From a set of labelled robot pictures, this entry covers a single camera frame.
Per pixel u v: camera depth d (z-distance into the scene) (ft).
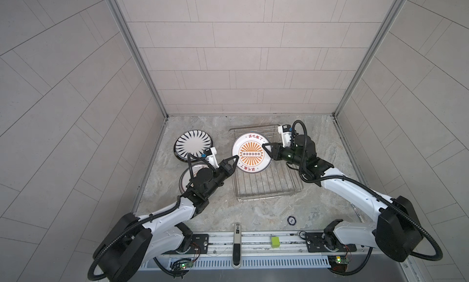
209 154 2.28
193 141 3.32
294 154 2.12
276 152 2.19
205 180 1.90
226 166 2.20
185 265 2.12
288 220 2.53
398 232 1.32
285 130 2.28
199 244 2.31
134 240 1.30
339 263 2.23
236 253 2.13
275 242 2.35
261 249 2.32
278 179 2.90
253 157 2.43
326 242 2.11
